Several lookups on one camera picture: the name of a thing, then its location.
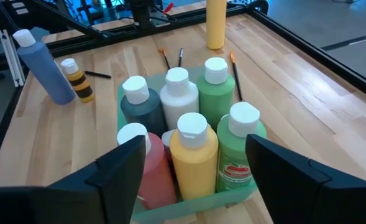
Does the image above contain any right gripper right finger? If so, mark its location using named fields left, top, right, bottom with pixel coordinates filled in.
left=245, top=133, right=366, bottom=224

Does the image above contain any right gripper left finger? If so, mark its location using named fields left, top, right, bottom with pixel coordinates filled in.
left=0, top=134, right=147, bottom=224

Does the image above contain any large red paint bottle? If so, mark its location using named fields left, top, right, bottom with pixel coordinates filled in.
left=116, top=122, right=178, bottom=211

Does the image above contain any large black paint bottle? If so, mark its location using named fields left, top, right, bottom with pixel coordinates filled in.
left=120, top=75, right=168, bottom=138

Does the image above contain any large yellow paint bottle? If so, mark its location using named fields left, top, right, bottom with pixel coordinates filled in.
left=168, top=112, right=220, bottom=202
left=205, top=0, right=228, bottom=50

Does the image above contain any small yellow paint bottle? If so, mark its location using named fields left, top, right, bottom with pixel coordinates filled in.
left=60, top=57, right=96, bottom=104

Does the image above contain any large white paint bottle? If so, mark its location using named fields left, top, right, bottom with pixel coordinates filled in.
left=159, top=67, right=200, bottom=131

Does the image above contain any large spring green paint bottle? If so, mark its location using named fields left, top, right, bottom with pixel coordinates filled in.
left=197, top=57, right=236, bottom=132

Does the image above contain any large blue paint bottle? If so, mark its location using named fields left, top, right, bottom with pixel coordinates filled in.
left=12, top=28, right=77, bottom=106

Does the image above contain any large light green paint bottle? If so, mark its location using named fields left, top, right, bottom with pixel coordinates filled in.
left=215, top=101, right=268, bottom=193

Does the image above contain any teal translucent plastic bin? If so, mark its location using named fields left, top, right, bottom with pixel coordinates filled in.
left=116, top=65, right=258, bottom=224

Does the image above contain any silver aluminium rail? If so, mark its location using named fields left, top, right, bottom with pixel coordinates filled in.
left=0, top=29, right=26, bottom=88

